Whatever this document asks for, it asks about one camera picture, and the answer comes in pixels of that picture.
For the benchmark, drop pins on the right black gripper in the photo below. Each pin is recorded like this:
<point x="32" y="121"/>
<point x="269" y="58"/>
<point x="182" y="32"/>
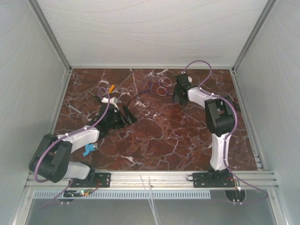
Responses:
<point x="176" y="99"/>

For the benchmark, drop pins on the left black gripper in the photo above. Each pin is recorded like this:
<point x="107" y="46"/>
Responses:
<point x="124" y="123"/>

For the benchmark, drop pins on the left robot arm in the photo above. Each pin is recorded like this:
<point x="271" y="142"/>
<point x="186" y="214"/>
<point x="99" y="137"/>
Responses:
<point x="51" y="161"/>

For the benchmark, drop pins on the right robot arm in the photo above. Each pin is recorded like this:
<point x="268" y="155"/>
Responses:
<point x="221" y="119"/>

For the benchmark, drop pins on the black zip tie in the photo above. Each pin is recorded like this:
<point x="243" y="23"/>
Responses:
<point x="137" y="95"/>

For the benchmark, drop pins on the white zip ties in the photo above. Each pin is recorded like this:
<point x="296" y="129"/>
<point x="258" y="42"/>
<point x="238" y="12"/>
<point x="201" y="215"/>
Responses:
<point x="152" y="204"/>

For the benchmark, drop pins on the blue plastic fitting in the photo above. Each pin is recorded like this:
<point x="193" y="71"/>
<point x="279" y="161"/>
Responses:
<point x="88" y="148"/>

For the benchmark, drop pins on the silver wrench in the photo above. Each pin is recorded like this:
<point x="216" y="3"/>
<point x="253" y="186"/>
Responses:
<point x="74" y="109"/>

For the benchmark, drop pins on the black tool at right edge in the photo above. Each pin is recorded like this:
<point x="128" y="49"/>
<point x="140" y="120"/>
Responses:
<point x="235" y="104"/>

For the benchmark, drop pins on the small circuit board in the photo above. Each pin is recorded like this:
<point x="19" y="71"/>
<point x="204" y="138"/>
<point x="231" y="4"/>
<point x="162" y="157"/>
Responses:
<point x="77" y="193"/>

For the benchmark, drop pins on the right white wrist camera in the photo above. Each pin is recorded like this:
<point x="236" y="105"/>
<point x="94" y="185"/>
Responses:
<point x="189" y="78"/>

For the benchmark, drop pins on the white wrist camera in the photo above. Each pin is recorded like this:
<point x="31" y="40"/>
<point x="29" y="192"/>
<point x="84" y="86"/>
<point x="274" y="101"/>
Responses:
<point x="112" y="100"/>
<point x="189" y="78"/>

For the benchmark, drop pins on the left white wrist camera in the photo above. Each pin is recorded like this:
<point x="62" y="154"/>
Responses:
<point x="112" y="100"/>

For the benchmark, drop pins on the orange handled screwdriver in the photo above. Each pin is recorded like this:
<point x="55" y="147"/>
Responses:
<point x="110" y="89"/>

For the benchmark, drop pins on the aluminium front rail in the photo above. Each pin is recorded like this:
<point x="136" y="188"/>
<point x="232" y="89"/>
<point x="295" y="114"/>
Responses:
<point x="177" y="180"/>

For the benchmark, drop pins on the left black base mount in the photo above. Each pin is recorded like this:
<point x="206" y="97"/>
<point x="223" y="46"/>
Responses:
<point x="93" y="180"/>

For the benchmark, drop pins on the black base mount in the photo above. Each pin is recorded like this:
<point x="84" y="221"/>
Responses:
<point x="212" y="179"/>
<point x="93" y="180"/>

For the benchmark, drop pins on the blue slotted cable duct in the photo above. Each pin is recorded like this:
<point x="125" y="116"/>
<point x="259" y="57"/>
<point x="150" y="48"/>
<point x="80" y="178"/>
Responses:
<point x="144" y="194"/>

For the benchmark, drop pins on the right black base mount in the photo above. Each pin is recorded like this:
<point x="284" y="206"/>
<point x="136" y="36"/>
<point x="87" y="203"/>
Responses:
<point x="212" y="179"/>

